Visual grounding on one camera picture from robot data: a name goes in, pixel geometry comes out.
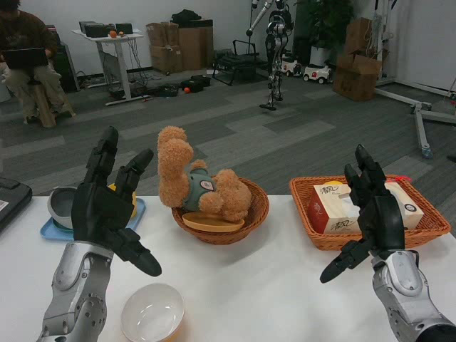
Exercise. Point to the black laptop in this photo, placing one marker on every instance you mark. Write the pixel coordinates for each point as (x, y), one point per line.
(25, 57)

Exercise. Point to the yellow item behind tissue box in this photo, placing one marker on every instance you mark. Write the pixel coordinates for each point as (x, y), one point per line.
(334, 183)

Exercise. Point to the large black box on desk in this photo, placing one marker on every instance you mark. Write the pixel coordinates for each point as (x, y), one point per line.
(98, 30)

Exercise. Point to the white plastic bowl orange outside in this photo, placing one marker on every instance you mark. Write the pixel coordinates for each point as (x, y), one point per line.
(153, 313)

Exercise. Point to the black cabinet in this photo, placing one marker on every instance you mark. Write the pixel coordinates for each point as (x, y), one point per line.
(67, 69)

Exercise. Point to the rectangular wicker basket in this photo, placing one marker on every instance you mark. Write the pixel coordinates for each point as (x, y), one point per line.
(432, 222)

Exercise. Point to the black folding chair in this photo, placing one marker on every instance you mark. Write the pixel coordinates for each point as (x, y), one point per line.
(238, 64)

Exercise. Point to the large open cardboard box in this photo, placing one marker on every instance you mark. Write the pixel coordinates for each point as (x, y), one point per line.
(356, 80)

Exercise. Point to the yellow plastic cup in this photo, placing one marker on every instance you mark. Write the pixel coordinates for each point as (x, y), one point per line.
(134, 204)

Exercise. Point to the white plant pot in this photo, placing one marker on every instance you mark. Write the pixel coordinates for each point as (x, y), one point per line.
(320, 56)

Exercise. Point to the low cardboard box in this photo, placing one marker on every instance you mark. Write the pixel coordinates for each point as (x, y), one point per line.
(165, 58)

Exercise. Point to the red tag on basket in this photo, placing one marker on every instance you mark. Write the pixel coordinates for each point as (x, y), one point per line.
(402, 178)

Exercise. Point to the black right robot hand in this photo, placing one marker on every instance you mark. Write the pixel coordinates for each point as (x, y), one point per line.
(384, 224)

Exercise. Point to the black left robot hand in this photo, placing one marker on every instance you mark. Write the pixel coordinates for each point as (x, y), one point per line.
(98, 210)

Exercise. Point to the light blue tray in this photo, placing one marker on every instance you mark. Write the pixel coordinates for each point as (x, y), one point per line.
(51, 231)

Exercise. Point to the tall cardboard box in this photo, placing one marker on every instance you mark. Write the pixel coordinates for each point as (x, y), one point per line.
(195, 48)

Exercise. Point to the upright cardboard box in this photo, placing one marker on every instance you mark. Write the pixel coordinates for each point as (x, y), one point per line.
(358, 35)

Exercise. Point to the white standing desk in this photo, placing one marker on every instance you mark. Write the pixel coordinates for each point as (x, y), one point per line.
(121, 67)

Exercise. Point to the wooden stool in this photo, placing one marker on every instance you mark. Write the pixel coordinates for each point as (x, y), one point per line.
(44, 110)

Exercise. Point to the standing humanoid robot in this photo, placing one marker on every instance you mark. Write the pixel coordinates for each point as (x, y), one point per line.
(276, 46)

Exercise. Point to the seated person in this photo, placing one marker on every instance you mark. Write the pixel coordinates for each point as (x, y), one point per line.
(25, 35)

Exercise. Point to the black bag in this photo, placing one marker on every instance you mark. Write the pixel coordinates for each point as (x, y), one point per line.
(187, 16)

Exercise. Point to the orange plastic plate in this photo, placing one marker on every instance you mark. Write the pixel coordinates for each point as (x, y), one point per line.
(213, 223)

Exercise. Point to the white toy car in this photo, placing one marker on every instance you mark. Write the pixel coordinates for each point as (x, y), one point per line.
(317, 74)
(291, 67)

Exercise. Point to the round wicker basket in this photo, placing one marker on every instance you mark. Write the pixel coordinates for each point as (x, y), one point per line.
(228, 236)

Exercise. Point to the small black box on desk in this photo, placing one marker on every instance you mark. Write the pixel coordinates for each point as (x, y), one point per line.
(124, 28)

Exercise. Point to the brown teddy bear green shirt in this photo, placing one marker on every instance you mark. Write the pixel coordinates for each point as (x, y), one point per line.
(174, 171)

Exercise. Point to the white gantry frame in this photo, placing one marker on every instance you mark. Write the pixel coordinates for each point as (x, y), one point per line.
(420, 117)

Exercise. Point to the tissue box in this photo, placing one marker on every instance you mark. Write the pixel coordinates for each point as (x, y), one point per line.
(329, 212)

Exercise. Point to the grey bowl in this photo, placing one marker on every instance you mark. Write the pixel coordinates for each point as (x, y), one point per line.
(60, 206)

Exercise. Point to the flat black floor case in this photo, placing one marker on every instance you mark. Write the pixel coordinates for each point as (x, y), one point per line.
(164, 91)

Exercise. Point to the green potted plant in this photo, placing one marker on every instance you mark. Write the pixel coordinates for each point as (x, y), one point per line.
(326, 23)

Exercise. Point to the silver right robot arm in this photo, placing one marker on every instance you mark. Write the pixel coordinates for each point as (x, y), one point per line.
(406, 292)

